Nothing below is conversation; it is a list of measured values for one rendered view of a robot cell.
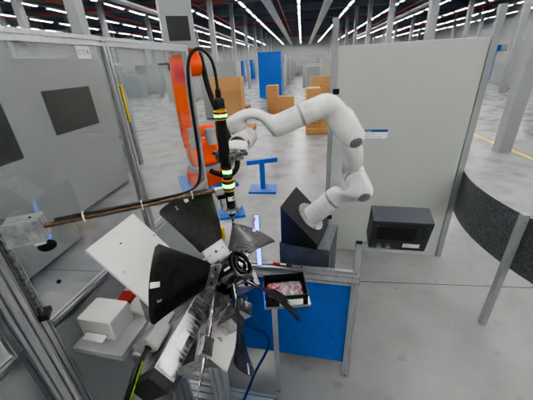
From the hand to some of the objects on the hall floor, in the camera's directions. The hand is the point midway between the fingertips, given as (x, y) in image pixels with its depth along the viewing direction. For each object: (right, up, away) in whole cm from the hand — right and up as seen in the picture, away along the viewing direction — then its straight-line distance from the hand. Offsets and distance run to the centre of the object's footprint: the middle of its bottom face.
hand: (224, 157), depth 99 cm
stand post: (-5, -150, +60) cm, 162 cm away
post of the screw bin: (+22, -138, +83) cm, 162 cm away
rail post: (+67, -132, +91) cm, 173 cm away
